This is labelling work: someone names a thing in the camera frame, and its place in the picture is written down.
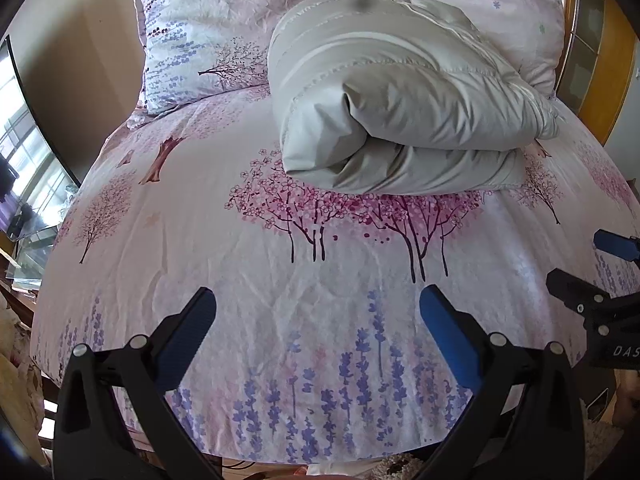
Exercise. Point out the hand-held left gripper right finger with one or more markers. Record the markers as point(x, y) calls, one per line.
point(450, 340)

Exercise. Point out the white puffer jacket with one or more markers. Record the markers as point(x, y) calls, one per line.
point(400, 85)

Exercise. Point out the pink tree print pillow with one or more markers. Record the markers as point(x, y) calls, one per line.
point(500, 15)

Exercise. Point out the black television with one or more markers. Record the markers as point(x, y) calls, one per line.
point(45, 125)

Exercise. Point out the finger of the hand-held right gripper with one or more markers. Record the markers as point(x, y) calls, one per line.
point(617, 246)
point(575, 290)

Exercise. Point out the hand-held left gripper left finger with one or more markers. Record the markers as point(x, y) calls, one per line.
point(187, 340)

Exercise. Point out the pink floral bed cover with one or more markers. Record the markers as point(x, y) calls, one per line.
point(300, 285)

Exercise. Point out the wooden headboard shelf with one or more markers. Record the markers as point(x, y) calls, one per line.
point(617, 60)

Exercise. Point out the lavender print pillow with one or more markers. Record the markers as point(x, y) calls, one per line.
point(210, 20)

